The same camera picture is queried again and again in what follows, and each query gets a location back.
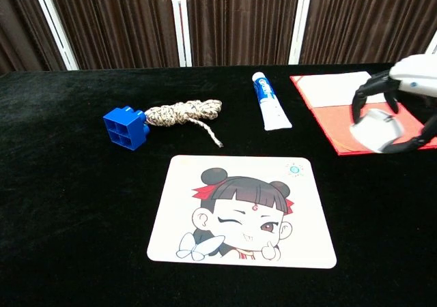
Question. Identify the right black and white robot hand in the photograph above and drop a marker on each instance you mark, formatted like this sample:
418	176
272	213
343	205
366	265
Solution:
414	73

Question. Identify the cartoon girl mouse pad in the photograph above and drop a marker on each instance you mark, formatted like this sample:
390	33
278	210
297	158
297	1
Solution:
242	211

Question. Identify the red open folder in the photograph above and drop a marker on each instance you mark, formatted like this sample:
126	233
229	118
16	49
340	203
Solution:
327	95

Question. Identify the white and blue toothpaste tube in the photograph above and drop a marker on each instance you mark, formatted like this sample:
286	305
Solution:
271	107

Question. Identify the brown pleated curtain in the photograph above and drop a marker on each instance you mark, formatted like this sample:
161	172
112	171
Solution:
242	20

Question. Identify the blue plastic building brick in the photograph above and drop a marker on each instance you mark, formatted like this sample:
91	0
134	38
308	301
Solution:
126	128

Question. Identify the white curtain frame post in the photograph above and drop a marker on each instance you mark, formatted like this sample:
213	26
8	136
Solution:
180	22
432	46
54	24
300	20

